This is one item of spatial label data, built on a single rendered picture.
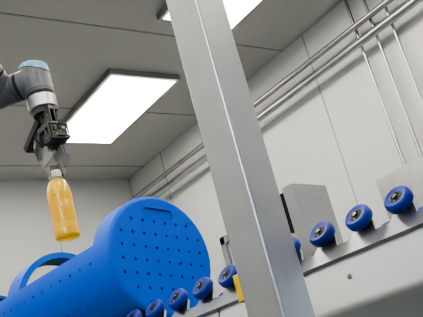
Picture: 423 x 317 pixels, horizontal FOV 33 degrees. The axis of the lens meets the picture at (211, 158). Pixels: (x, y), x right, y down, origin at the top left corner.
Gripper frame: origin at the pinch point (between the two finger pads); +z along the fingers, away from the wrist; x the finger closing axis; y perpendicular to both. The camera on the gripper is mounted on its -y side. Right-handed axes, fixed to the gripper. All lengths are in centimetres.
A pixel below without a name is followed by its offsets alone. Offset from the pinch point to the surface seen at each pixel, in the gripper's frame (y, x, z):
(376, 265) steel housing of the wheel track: 111, -26, 67
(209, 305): 74, -24, 62
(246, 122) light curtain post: 112, -45, 46
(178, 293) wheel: 65, -23, 56
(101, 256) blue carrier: 48, -27, 42
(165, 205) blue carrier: 52, -8, 33
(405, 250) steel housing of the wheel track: 116, -26, 67
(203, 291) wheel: 73, -24, 59
